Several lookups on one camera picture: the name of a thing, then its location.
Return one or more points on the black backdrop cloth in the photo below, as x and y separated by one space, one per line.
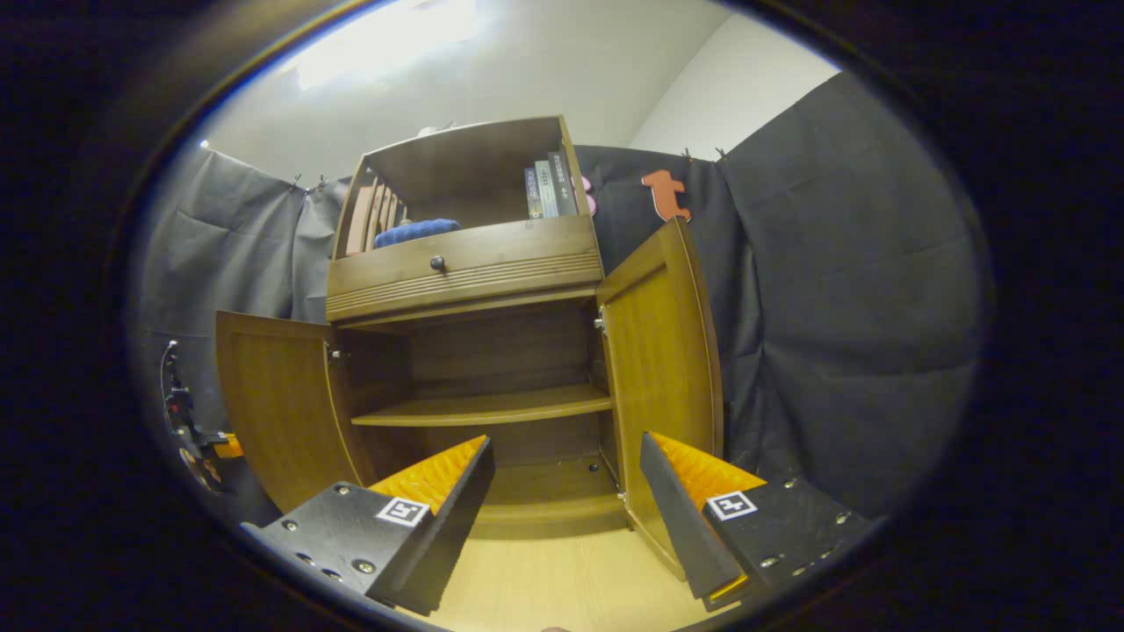
834 307

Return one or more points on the wooden cabinet drawer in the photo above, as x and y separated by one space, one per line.
492 259

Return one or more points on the wooden cabinet door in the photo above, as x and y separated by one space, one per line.
281 404
659 369

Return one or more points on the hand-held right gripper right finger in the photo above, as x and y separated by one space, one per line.
676 527

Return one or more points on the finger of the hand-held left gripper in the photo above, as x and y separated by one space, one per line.
231 448

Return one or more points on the light grey book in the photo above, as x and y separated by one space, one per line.
547 190

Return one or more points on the blue towel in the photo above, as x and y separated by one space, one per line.
417 233

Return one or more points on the small white object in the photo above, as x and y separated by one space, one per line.
435 130

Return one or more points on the wooden double-door shoe cabinet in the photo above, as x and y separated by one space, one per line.
474 175

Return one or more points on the wooden inner shelf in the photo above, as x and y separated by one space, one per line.
492 406

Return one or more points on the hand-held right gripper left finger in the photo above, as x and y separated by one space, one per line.
452 527

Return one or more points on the dark blue book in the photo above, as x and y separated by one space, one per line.
532 195

